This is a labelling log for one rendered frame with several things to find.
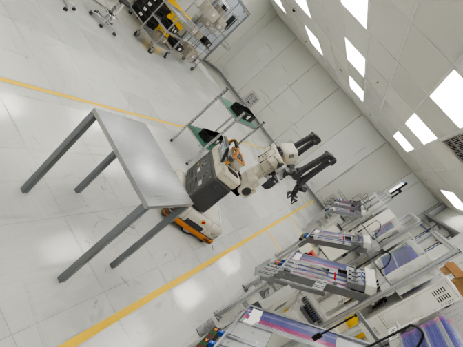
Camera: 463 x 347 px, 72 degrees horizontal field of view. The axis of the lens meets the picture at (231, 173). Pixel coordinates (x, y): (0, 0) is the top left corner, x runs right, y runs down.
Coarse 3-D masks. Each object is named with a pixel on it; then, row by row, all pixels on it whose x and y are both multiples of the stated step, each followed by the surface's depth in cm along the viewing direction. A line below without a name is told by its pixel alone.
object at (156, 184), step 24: (120, 120) 200; (72, 144) 196; (120, 144) 182; (144, 144) 205; (48, 168) 203; (96, 168) 238; (144, 168) 186; (168, 168) 210; (24, 192) 209; (144, 192) 170; (168, 192) 190; (168, 216) 209; (144, 240) 216; (72, 264) 185
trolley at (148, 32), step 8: (176, 8) 680; (176, 16) 624; (184, 16) 698; (144, 24) 642; (160, 24) 634; (136, 32) 648; (168, 32) 641; (152, 40) 642; (152, 48) 649; (168, 48) 720
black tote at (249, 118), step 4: (236, 104) 431; (240, 104) 448; (232, 108) 433; (236, 108) 431; (240, 108) 429; (244, 108) 468; (236, 112) 431; (240, 112) 429; (248, 112) 484; (244, 116) 448; (248, 116) 457; (252, 116) 467; (248, 120) 472
